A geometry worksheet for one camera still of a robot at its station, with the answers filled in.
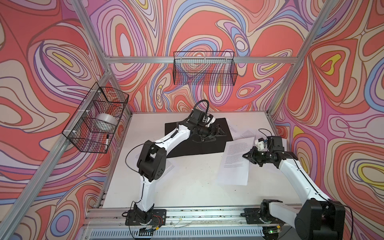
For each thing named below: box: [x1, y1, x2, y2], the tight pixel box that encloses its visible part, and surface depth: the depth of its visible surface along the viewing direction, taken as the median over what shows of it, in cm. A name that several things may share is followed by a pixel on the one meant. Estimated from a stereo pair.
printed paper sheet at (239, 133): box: [225, 117, 257, 141], surface depth 110 cm
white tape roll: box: [95, 113, 118, 132], surface depth 74 cm
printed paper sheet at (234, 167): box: [217, 136, 255, 186], surface depth 89 cm
